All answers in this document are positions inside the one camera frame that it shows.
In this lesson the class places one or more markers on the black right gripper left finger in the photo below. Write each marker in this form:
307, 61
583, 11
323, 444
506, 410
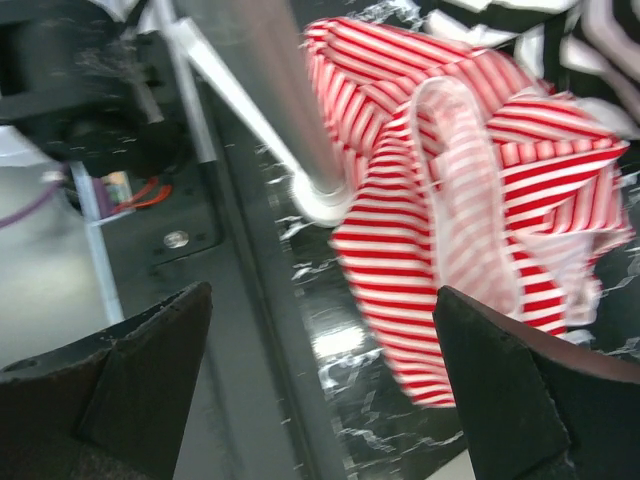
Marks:
113, 405

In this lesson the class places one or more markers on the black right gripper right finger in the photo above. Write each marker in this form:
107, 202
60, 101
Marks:
534, 406

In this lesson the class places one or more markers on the red white striped tank top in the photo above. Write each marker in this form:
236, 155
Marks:
468, 173

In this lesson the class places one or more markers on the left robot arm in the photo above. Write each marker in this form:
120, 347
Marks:
84, 86

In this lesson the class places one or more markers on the black white striped tank top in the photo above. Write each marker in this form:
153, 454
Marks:
589, 48

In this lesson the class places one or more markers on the black marble pattern mat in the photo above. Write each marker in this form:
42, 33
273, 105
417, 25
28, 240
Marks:
378, 432

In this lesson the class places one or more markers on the white clothes rack base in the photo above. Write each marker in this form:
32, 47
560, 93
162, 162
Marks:
194, 57

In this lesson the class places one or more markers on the grey clothes rack pole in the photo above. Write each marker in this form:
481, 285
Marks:
260, 42

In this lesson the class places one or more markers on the aluminium frame rail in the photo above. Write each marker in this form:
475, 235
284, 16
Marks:
91, 213

